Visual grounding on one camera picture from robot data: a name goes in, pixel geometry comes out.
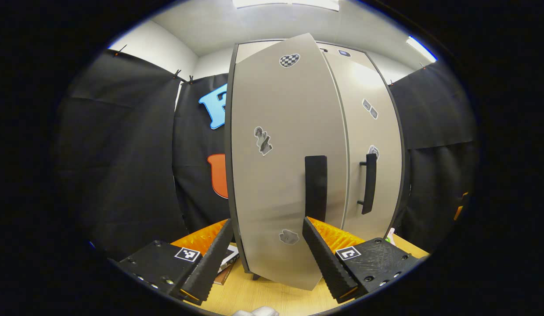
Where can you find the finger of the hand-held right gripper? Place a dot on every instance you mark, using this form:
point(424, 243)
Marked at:
point(459, 206)

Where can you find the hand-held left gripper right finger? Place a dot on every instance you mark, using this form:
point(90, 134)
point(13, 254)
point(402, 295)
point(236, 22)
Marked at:
point(326, 263)

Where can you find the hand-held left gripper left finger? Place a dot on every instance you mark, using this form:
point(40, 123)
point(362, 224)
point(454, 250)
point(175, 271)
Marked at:
point(210, 263)

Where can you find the grey shoe cabinet door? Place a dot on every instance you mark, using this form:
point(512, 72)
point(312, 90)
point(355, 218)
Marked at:
point(372, 127)
point(280, 184)

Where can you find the grey shoe cabinet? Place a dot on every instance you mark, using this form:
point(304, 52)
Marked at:
point(230, 131)

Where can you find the grey cabinet drawer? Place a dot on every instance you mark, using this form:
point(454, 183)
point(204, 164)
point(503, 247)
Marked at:
point(351, 52)

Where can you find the stack of books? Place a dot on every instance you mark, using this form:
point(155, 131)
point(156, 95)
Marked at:
point(225, 263)

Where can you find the black backdrop cloth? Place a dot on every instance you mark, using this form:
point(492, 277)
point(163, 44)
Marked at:
point(438, 123)
point(122, 153)

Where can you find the ceiling light panel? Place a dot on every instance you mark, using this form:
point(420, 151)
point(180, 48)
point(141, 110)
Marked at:
point(421, 49)
point(285, 3)

